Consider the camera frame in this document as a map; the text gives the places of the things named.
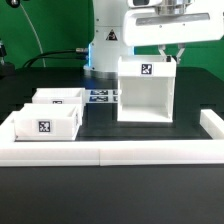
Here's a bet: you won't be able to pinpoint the white drawer tray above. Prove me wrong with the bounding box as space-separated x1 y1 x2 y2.
32 88 85 106
14 103 82 141

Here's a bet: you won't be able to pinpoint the white front drawer tray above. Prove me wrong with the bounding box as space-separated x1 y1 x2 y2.
14 103 82 141

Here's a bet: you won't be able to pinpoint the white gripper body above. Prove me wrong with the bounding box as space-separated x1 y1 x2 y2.
123 0 224 46

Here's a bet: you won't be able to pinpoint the white drawer cabinet box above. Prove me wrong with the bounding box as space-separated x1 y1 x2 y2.
117 55 177 123

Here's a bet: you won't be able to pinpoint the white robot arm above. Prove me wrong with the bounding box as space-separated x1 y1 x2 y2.
84 0 224 78

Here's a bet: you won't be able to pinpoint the black cables at base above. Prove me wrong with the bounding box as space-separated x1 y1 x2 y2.
21 47 90 69

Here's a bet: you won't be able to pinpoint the thin white cable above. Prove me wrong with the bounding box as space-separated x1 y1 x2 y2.
19 3 47 68

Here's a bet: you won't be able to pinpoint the black stand left edge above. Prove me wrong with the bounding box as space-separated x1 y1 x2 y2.
0 39 15 78

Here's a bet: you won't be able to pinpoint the white U-shaped border frame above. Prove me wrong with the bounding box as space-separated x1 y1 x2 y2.
0 109 224 167

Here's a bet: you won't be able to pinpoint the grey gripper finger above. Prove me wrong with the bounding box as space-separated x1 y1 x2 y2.
176 43 186 64
158 45 167 59

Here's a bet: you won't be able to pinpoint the white marker tag sheet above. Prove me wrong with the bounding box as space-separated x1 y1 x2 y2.
85 89 118 103

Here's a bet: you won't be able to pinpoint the white rear drawer tray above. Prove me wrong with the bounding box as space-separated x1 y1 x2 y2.
32 88 85 106

